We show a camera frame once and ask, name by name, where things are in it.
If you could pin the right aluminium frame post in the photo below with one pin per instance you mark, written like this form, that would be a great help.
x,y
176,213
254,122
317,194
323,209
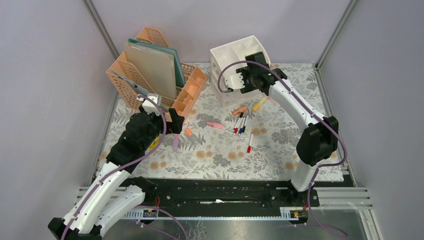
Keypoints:
x,y
335,34

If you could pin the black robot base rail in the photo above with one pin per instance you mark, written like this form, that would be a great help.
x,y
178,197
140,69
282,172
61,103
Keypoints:
x,y
226,198

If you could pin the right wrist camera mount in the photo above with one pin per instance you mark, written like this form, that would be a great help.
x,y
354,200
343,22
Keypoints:
x,y
232,82

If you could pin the left aluminium frame post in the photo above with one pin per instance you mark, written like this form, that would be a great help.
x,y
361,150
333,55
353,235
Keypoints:
x,y
96,18

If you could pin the floral patterned table mat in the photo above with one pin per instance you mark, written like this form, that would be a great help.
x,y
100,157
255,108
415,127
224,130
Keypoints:
x,y
218,153

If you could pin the teal file folder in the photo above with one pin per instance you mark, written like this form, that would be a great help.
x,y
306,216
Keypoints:
x,y
179,74

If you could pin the orange plastic file organizer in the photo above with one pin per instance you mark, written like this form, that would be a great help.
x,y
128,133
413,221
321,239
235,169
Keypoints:
x,y
186,96

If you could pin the orange highlighter centre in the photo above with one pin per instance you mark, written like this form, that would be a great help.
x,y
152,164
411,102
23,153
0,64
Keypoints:
x,y
240,110

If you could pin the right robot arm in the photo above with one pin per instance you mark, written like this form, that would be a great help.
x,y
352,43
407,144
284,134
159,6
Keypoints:
x,y
318,132

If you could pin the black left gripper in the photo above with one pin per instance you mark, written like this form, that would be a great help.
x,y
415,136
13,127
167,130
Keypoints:
x,y
175,126

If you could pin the black cap whiteboard marker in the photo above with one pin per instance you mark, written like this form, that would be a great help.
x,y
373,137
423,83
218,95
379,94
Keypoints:
x,y
238,120

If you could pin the yellow orange highlighter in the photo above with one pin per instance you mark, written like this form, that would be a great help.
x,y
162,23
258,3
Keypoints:
x,y
259,104

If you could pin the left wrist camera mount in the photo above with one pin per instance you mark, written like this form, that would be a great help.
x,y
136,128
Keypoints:
x,y
153,105

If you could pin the blue cap whiteboard marker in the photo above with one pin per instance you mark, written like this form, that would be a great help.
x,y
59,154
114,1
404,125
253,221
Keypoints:
x,y
242,123

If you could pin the yellow owl eraser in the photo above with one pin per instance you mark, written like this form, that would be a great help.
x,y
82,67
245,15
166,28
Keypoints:
x,y
154,144

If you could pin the light blue clipboard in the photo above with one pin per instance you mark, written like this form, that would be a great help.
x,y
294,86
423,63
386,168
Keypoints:
x,y
128,89

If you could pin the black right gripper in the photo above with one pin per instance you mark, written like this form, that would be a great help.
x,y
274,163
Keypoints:
x,y
244,71

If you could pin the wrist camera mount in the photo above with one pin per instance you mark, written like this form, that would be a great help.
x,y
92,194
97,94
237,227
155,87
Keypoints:
x,y
153,105
232,82

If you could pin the pink highlighter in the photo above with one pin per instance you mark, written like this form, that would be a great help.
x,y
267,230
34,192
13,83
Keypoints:
x,y
214,124
175,144

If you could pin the orange cap grey marker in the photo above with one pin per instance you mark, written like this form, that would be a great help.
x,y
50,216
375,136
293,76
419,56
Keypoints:
x,y
191,136

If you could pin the aluminium frame post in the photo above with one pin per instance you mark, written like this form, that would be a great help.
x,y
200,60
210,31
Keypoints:
x,y
96,18
335,34

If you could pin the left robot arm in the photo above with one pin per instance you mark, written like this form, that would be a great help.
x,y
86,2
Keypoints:
x,y
94,214

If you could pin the beige file folder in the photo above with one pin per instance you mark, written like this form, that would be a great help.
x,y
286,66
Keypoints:
x,y
157,68

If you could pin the red cap whiteboard marker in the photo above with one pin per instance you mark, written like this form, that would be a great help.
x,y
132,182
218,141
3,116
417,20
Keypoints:
x,y
235,131

